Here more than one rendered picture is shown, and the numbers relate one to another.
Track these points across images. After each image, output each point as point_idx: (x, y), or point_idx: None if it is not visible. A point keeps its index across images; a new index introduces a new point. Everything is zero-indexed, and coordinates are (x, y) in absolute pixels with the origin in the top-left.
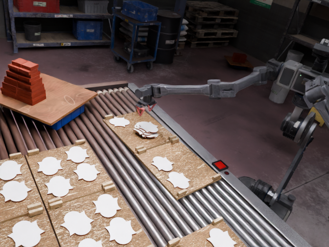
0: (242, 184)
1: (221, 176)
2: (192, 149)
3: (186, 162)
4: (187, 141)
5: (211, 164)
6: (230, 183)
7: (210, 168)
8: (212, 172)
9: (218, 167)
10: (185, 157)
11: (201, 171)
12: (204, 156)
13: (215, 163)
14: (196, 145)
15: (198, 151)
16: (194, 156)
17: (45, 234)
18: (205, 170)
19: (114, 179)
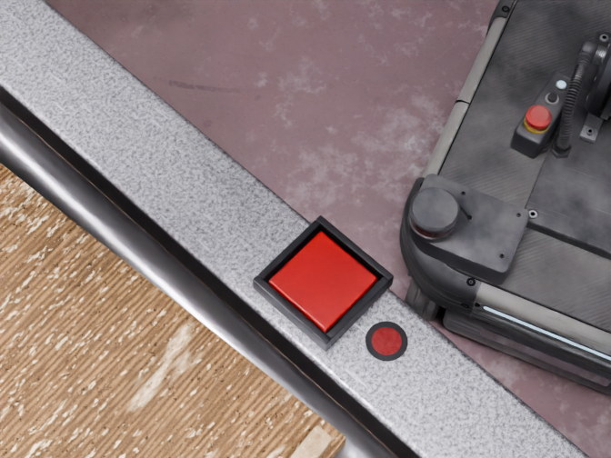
0: (527, 423)
1: (345, 392)
2: (84, 164)
3: (36, 380)
4: (31, 97)
5: (252, 294)
6: (432, 453)
7: (246, 368)
8: (263, 412)
9: (307, 319)
10: (23, 309)
11: (175, 430)
12: (187, 217)
13: (284, 283)
14: (107, 109)
15: (134, 177)
16: (98, 272)
17: None
18: (206, 403)
19: None
